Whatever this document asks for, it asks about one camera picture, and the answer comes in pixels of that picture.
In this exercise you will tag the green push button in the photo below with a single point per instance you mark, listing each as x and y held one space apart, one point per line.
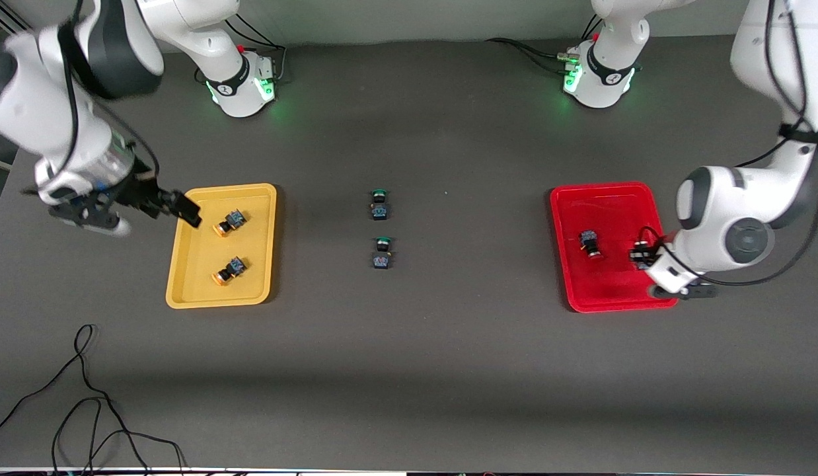
382 253
380 205

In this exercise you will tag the red push button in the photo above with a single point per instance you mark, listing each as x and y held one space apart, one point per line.
589 242
640 252

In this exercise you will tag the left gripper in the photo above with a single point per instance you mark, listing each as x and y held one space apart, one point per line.
641 254

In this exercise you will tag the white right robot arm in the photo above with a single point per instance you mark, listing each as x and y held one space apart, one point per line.
59 99

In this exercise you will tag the aluminium frame profile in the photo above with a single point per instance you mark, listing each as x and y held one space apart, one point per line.
2 16

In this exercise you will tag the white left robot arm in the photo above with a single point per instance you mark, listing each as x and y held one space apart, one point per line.
733 211

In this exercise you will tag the yellow push button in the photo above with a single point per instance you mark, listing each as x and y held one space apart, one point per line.
229 270
230 221

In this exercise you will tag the red plastic tray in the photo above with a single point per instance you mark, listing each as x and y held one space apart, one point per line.
614 218

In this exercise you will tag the yellow plastic tray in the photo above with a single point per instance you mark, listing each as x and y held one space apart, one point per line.
197 291

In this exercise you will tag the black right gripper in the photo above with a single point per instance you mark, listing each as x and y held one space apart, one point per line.
142 194

